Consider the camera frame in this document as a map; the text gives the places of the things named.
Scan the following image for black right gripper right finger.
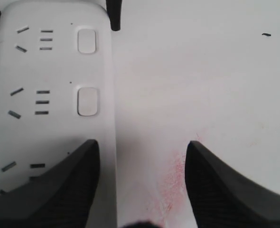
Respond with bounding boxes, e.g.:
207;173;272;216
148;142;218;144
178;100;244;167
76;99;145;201
185;141;280;228

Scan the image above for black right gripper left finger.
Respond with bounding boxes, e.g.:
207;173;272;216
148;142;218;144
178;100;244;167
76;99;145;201
0;140;100;228

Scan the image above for white five-socket power strip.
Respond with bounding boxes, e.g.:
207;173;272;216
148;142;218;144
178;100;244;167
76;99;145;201
0;0;117;228

